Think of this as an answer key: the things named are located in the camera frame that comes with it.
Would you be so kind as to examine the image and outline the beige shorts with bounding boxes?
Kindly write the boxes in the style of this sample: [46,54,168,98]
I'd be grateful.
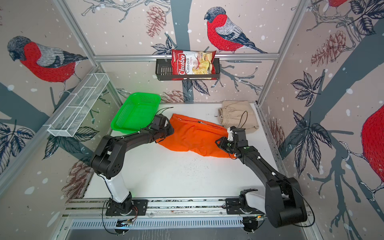
[218,101,260,134]

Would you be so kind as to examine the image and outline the orange shorts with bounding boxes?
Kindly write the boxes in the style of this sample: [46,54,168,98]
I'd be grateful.
[158,114,234,159]

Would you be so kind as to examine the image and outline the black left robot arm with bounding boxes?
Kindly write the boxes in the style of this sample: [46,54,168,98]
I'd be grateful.
[90,114,174,213]

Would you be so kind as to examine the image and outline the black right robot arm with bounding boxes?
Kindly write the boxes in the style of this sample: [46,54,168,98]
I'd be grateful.
[215,127,308,228]

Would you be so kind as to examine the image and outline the red cassava chips bag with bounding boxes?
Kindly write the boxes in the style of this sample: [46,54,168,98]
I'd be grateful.
[171,50,217,76]

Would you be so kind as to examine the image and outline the green plastic basket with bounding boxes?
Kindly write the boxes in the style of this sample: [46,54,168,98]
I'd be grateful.
[111,93,161,134]

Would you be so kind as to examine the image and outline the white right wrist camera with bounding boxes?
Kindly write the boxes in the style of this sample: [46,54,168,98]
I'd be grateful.
[227,126,247,142]

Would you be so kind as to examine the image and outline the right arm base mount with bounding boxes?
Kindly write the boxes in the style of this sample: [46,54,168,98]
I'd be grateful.
[222,189,266,215]

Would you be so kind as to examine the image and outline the black wall basket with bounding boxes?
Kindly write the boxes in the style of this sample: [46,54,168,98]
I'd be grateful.
[155,58,221,81]

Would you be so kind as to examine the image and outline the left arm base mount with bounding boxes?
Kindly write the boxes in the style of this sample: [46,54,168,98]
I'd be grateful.
[106,195,149,217]

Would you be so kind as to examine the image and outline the white wire mesh shelf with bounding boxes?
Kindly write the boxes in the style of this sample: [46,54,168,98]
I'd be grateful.
[48,73,110,137]

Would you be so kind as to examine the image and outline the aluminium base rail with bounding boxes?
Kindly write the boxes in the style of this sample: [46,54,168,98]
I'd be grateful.
[60,198,267,235]

